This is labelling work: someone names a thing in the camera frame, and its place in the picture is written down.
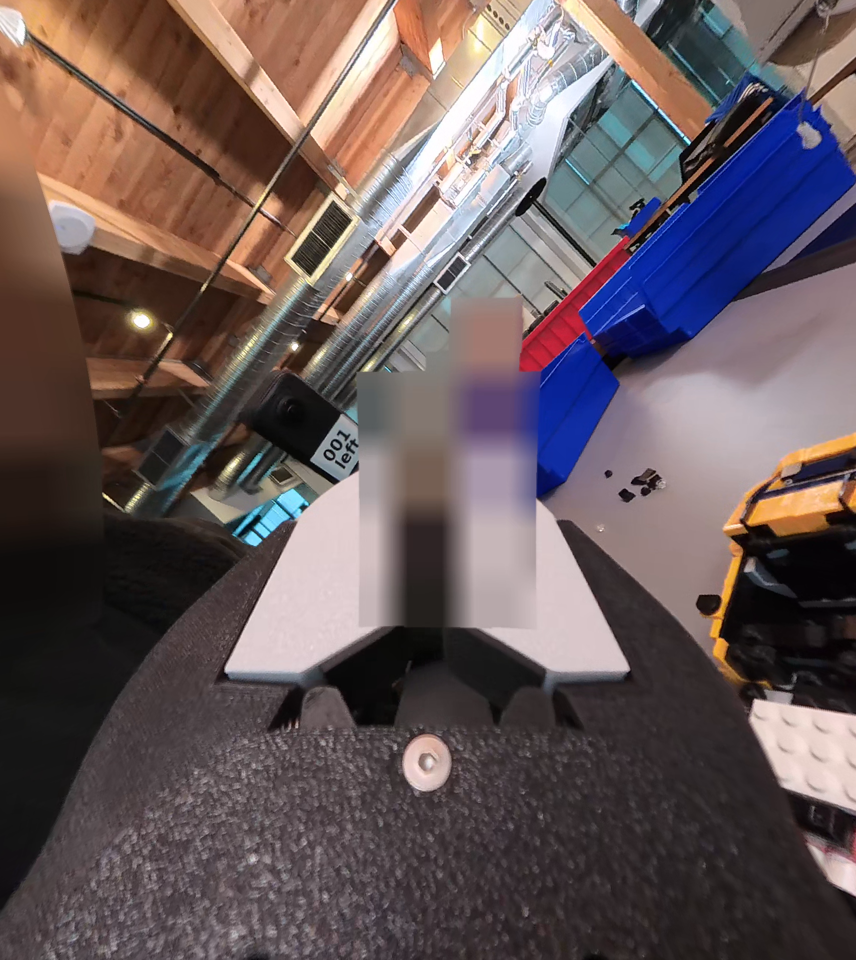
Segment red plastic bin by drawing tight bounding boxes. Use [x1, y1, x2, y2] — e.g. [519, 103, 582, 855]
[520, 238, 633, 374]

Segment silver air duct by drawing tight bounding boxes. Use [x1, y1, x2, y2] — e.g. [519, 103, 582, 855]
[128, 127, 571, 519]

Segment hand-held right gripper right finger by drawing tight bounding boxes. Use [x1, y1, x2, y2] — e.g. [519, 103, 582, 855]
[473, 502, 633, 690]

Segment white air vent grille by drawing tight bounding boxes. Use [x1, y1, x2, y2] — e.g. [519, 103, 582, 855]
[284, 195, 363, 285]

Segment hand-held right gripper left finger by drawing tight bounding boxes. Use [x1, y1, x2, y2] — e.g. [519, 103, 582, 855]
[224, 480, 399, 687]

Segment white ceiling speaker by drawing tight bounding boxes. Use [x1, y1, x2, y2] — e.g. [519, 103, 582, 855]
[47, 199, 96, 254]

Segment yellow lego car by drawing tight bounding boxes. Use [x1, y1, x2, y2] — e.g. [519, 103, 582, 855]
[696, 427, 856, 935]

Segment blue plastic bin stack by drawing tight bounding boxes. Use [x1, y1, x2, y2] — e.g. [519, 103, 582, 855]
[578, 90, 856, 361]

